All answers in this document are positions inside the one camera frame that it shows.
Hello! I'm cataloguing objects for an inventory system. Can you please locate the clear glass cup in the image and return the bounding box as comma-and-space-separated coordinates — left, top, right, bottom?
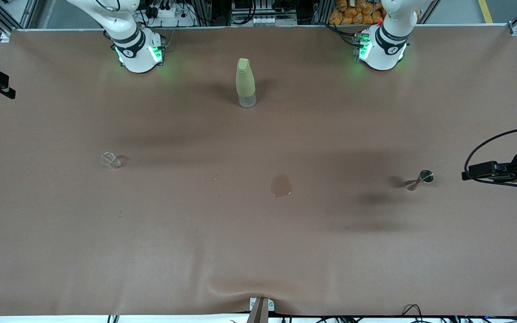
101, 152, 122, 170

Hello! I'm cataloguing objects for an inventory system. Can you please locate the white power strip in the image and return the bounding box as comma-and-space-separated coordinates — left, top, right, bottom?
144, 0, 196, 27

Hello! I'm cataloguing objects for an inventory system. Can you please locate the green bottle with clear base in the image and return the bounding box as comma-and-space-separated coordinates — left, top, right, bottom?
235, 57, 258, 109

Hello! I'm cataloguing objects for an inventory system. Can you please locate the steel cone jigger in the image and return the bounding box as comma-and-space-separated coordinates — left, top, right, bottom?
404, 169, 435, 192

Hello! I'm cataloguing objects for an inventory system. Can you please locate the brown liquid puddle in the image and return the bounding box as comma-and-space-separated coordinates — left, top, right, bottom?
271, 174, 293, 198

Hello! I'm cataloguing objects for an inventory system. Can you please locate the brown table mat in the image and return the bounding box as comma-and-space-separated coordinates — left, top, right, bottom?
0, 25, 517, 317

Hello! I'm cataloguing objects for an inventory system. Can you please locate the metal table edge bracket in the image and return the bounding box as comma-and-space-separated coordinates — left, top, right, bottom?
247, 297, 275, 323

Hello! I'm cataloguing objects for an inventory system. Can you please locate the black white electronics unit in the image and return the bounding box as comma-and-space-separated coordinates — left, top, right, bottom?
231, 0, 298, 26

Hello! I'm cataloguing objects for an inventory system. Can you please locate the orange bread pile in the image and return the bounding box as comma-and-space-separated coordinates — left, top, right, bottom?
329, 0, 387, 26

